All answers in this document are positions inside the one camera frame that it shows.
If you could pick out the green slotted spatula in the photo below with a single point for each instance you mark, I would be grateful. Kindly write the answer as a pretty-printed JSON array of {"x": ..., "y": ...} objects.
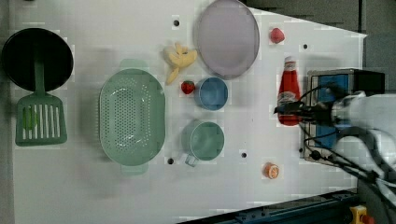
[{"x": 40, "y": 116}]

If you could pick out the plush orange slice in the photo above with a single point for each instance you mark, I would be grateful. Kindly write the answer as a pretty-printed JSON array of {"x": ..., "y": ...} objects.
[{"x": 271, "y": 170}]

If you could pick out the yellow plush banana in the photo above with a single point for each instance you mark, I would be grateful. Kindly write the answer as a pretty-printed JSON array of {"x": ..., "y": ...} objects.
[{"x": 178, "y": 57}]

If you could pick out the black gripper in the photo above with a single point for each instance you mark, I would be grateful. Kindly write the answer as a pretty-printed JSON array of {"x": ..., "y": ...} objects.
[{"x": 320, "y": 113}]

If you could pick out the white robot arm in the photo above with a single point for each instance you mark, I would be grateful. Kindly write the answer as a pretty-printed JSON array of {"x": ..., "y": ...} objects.
[{"x": 365, "y": 143}]

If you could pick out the green colander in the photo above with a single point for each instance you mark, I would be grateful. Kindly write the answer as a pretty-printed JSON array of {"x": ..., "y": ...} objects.
[{"x": 132, "y": 117}]

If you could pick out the red plush ketchup bottle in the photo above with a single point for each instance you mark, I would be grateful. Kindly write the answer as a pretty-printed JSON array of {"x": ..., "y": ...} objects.
[{"x": 289, "y": 91}]

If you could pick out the blue cup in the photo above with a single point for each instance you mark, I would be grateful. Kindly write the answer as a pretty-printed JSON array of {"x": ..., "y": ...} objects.
[{"x": 211, "y": 93}]

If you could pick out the blue metal control box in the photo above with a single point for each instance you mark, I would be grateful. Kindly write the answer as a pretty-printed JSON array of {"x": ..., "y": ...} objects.
[{"x": 328, "y": 87}]

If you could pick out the black frying pan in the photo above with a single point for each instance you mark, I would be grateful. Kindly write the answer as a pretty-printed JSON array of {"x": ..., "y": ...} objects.
[{"x": 28, "y": 46}]

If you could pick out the green mug with handle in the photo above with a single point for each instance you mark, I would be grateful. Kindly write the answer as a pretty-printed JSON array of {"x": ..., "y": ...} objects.
[{"x": 202, "y": 141}]

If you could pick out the small plush strawberry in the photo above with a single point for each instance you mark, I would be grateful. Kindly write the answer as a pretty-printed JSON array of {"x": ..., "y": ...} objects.
[{"x": 187, "y": 87}]

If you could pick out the plush strawberry near plate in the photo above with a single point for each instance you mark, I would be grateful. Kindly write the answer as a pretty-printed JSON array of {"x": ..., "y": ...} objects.
[{"x": 277, "y": 36}]

